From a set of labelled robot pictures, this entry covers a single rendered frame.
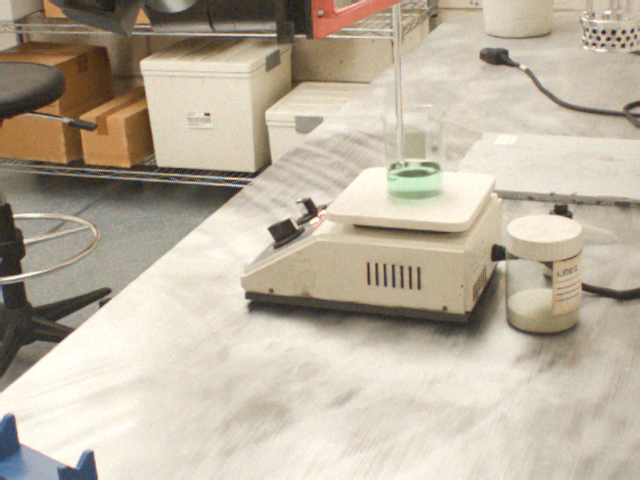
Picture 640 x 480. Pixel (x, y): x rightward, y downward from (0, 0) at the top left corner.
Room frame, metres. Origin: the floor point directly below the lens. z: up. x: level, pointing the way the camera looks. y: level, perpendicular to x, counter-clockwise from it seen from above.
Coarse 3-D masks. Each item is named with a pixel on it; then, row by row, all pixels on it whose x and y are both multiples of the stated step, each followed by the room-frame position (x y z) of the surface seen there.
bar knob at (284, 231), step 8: (272, 224) 0.93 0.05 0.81; (280, 224) 0.92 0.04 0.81; (288, 224) 0.91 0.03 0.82; (296, 224) 0.92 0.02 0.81; (272, 232) 0.93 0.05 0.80; (280, 232) 0.92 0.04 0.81; (288, 232) 0.92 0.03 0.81; (296, 232) 0.91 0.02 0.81; (280, 240) 0.92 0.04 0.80; (288, 240) 0.91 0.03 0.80
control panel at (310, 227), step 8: (320, 216) 0.95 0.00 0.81; (304, 224) 0.96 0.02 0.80; (312, 224) 0.93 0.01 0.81; (320, 224) 0.91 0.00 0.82; (304, 232) 0.91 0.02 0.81; (312, 232) 0.89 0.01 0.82; (296, 240) 0.90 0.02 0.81; (272, 248) 0.93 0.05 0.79; (280, 248) 0.90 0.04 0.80; (264, 256) 0.91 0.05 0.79
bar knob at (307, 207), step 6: (306, 198) 0.97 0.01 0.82; (300, 204) 0.97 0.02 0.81; (306, 204) 0.96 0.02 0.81; (312, 204) 0.96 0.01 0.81; (324, 204) 0.98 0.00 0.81; (300, 210) 0.98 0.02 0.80; (306, 210) 0.97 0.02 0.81; (312, 210) 0.96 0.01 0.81; (318, 210) 0.97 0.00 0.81; (306, 216) 0.97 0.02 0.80; (312, 216) 0.96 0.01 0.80; (300, 222) 0.96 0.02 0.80
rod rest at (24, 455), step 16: (0, 432) 0.66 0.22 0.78; (16, 432) 0.67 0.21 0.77; (0, 448) 0.66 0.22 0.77; (16, 448) 0.67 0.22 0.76; (32, 448) 0.67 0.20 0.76; (0, 464) 0.65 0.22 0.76; (16, 464) 0.65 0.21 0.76; (32, 464) 0.65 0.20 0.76; (48, 464) 0.65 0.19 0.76; (64, 464) 0.60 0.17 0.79; (80, 464) 0.61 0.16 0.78; (96, 464) 0.62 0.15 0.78
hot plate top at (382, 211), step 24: (360, 192) 0.92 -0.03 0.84; (384, 192) 0.92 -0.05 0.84; (456, 192) 0.91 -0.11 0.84; (480, 192) 0.90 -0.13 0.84; (336, 216) 0.87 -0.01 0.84; (360, 216) 0.87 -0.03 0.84; (384, 216) 0.86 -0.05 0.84; (408, 216) 0.86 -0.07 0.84; (432, 216) 0.85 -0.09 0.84; (456, 216) 0.85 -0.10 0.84
